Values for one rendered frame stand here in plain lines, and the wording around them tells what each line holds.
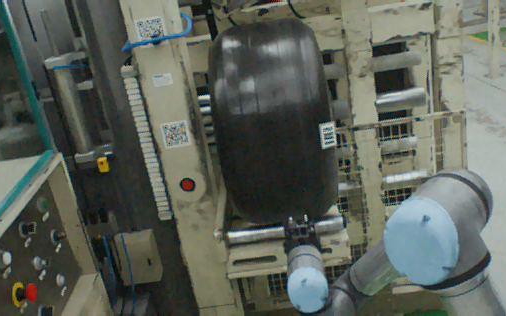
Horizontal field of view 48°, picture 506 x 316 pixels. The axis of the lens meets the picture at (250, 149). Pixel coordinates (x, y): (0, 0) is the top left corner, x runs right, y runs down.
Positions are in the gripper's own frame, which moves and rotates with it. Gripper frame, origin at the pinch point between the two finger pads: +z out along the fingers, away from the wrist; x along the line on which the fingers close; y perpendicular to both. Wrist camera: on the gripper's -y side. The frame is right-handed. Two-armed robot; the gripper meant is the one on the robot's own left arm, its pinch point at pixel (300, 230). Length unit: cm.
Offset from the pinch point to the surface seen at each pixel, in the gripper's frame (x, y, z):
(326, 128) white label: -10.1, 24.4, 3.0
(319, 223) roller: -5.5, -6.7, 18.2
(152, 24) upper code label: 30, 55, 18
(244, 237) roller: 16.2, -7.6, 17.9
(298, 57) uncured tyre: -6.1, 41.7, 10.0
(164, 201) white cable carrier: 38.6, 4.2, 25.5
